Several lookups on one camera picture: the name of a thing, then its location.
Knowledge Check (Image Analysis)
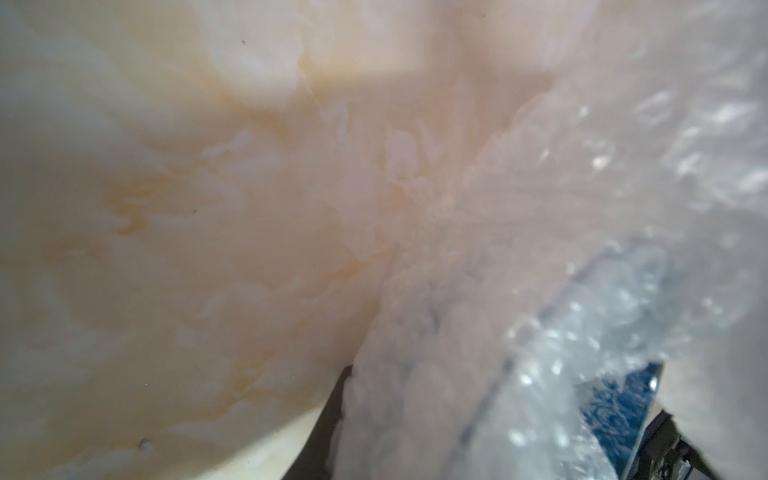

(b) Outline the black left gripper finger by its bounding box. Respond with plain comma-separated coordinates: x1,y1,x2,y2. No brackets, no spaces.
282,365,353,480

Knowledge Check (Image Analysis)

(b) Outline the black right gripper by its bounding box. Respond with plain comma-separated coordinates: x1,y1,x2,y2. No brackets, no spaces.
626,410,717,480

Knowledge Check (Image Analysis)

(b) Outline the bubble wrap sheet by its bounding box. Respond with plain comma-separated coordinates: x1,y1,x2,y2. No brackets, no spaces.
333,1,767,479

